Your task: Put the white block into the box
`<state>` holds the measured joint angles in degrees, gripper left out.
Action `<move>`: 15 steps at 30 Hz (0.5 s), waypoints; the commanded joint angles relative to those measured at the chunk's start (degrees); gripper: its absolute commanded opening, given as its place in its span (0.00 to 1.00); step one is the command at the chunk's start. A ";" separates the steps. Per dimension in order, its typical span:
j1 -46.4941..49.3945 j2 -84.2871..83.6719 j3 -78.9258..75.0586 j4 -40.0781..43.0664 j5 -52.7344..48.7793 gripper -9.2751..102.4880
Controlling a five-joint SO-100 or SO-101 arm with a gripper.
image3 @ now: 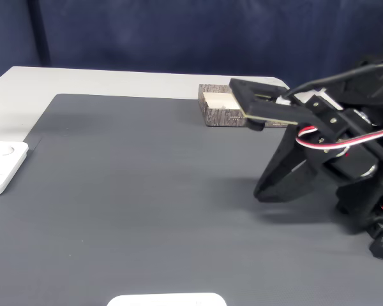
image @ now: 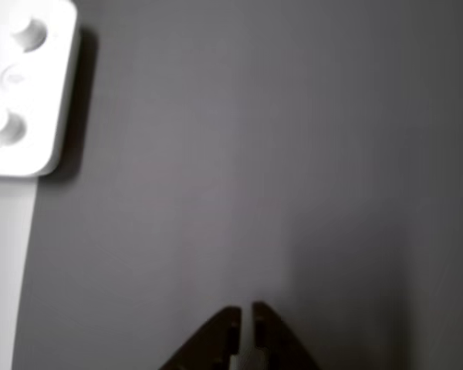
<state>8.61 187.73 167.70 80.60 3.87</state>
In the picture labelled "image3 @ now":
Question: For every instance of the patterned cardboard box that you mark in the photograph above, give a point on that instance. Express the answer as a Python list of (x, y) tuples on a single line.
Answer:
[(217, 118)]

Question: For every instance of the white rounded device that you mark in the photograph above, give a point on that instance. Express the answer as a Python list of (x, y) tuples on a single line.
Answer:
[(166, 300)]

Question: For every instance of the grey table mat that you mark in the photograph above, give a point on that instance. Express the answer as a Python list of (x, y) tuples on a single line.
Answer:
[(115, 207)]

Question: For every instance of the dark blue fabric partition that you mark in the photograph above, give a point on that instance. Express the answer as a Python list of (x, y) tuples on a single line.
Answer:
[(115, 32)]

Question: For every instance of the white tray with round dimples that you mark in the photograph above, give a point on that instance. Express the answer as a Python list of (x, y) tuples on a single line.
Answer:
[(3, 165)]

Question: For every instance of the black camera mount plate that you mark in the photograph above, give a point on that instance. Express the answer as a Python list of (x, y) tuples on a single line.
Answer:
[(268, 111)]

